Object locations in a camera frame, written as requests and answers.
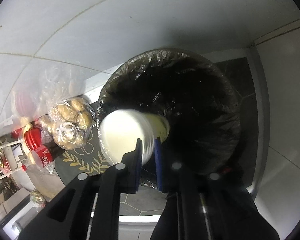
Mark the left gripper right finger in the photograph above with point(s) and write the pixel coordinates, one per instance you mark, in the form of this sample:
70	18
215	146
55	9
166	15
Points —
213	206

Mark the white paper cup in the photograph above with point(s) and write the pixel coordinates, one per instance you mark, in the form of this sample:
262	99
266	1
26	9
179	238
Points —
119	131

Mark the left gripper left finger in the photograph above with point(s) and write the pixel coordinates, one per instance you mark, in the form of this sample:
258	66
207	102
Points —
88	207

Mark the white wire rack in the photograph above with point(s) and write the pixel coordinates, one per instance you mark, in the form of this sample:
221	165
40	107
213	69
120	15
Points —
8	164

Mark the clear plastic bag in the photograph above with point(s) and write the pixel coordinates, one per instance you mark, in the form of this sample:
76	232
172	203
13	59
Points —
40	86

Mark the dark patterned floor mat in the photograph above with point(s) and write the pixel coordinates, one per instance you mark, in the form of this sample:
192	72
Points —
87	159

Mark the bag of potatoes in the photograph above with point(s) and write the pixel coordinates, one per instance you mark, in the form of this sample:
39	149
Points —
68	123

